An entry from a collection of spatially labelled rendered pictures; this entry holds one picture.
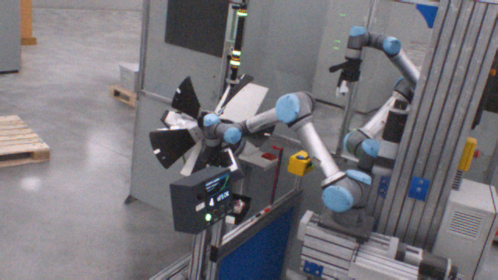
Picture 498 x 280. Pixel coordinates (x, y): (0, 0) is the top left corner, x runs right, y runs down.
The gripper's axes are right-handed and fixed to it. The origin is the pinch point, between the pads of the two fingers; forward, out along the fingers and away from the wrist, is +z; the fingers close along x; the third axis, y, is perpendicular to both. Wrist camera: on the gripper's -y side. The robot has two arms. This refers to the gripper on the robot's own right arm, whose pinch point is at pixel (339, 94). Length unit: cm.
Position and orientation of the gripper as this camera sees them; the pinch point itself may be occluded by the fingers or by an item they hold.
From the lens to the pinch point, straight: 256.6
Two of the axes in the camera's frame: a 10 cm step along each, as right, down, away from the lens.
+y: 8.5, 2.9, -4.4
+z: -1.5, 9.3, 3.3
